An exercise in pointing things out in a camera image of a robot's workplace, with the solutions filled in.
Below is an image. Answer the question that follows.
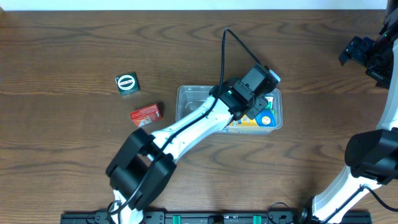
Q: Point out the yellow Woods box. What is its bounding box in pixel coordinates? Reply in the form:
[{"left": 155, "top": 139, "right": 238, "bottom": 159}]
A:
[{"left": 229, "top": 110, "right": 276, "bottom": 128}]

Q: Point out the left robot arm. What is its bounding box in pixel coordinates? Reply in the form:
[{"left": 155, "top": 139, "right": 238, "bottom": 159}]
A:
[{"left": 106, "top": 78, "right": 275, "bottom": 223}]

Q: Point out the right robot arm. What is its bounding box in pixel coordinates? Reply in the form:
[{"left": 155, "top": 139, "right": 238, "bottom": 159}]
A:
[{"left": 296, "top": 0, "right": 397, "bottom": 223}]

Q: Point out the green Zam-Buk box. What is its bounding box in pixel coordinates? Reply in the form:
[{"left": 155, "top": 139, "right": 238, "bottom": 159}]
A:
[{"left": 115, "top": 72, "right": 140, "bottom": 96}]

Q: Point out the red ActiFast box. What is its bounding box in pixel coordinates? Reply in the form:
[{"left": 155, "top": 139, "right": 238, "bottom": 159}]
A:
[{"left": 130, "top": 103, "right": 162, "bottom": 128}]

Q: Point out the white Panadol box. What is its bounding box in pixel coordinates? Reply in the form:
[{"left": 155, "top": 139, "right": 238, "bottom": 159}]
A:
[{"left": 264, "top": 96, "right": 274, "bottom": 110}]

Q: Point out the clear plastic container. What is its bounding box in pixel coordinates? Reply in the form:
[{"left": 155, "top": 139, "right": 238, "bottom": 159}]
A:
[{"left": 176, "top": 85, "right": 283, "bottom": 134}]

